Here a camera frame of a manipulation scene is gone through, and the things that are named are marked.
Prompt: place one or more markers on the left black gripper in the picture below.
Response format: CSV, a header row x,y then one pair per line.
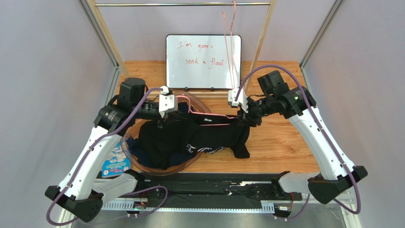
x,y
169,118

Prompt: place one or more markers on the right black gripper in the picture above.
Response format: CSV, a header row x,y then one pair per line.
x,y
245,113

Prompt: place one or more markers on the black floral t-shirt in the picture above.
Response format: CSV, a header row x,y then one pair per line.
x,y
212,139

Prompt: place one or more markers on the pink wire hanger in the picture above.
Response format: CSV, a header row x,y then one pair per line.
x,y
229,44
208,119

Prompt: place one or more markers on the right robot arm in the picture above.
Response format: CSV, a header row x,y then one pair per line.
x,y
337,172

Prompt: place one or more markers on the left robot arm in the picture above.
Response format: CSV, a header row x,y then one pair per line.
x,y
79,193

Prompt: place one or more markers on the transparent brown plastic basin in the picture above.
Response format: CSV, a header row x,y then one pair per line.
x,y
138,163

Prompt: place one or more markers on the navy blue garment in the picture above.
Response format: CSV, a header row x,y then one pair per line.
x,y
160,148

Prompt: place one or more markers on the whiteboard with red writing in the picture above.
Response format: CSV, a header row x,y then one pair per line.
x,y
200,62

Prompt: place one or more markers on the blue illustrated booklet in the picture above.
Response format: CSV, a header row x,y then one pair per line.
x,y
116,163

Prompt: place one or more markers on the metal hanging rod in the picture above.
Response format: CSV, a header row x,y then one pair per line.
x,y
182,4

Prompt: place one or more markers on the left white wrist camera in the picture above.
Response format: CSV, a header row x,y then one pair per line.
x,y
168,102

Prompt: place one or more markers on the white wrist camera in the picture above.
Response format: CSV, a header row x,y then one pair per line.
x,y
168,102
238,98

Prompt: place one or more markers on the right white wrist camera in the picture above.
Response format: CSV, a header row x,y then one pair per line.
x,y
238,98

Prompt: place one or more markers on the wooden clothes rack frame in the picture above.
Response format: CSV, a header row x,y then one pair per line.
x,y
123,70

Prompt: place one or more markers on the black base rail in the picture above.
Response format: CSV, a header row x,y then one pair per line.
x,y
211,190

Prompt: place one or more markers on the left aluminium frame post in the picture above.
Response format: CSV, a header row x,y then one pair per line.
x,y
98,24

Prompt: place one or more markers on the aluminium frame post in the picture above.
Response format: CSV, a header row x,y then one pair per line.
x,y
98,24
333,11

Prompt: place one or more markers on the right aluminium frame post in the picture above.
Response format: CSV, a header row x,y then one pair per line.
x,y
333,11

